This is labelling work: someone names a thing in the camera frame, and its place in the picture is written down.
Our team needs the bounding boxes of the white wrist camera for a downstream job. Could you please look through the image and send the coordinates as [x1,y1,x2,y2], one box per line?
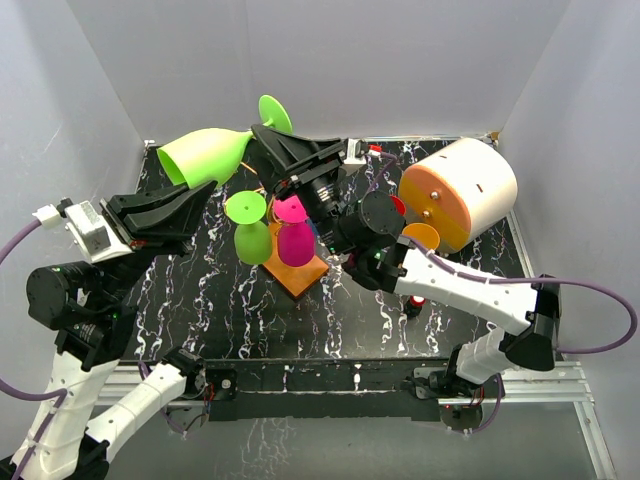
[33,198,133,264]
[343,138,380,168]

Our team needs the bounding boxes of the orange and white cylinder box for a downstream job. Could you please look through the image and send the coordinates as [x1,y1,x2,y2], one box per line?
[398,138,518,254]

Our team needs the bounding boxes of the red plastic wine glass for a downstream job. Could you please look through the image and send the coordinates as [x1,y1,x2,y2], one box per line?
[390,195,406,216]

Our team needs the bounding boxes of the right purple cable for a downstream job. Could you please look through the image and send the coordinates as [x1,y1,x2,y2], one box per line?
[364,149,640,354]

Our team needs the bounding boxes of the purple cable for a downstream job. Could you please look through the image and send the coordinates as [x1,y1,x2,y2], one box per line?
[364,149,640,354]
[0,217,69,480]

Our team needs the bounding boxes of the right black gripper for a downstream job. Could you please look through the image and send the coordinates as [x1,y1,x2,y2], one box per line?
[245,127,352,258]

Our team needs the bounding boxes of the green plastic wine glass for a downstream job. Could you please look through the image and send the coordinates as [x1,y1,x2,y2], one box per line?
[225,190,272,265]
[156,94,294,187]

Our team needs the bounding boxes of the orange plastic wine glass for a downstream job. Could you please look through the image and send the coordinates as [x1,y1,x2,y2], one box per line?
[402,223,440,250]

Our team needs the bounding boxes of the blue plastic wine glass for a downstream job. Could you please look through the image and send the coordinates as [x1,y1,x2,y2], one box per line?
[306,218,320,241]

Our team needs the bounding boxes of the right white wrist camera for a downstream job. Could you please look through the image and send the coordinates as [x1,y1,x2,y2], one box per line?
[343,138,380,168]

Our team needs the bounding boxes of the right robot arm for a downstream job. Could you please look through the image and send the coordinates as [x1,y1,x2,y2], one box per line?
[245,124,561,398]

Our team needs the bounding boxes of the pink plastic wine glass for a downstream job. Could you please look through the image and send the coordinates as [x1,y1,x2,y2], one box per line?
[273,196,315,267]

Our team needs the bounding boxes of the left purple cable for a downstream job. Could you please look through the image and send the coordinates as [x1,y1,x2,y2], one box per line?
[0,217,69,480]

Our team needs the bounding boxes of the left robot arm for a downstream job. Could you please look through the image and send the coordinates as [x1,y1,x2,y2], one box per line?
[1,182,216,479]

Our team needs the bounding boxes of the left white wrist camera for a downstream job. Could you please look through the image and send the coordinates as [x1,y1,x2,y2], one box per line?
[33,198,133,264]

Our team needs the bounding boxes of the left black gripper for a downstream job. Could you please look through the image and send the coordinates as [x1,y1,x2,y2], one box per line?
[97,171,217,302]

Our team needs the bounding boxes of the gold wire wine glass rack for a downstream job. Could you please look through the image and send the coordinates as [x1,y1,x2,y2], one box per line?
[252,190,329,299]

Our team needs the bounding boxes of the small red black button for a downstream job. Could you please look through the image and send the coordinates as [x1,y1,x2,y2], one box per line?
[403,296,426,318]

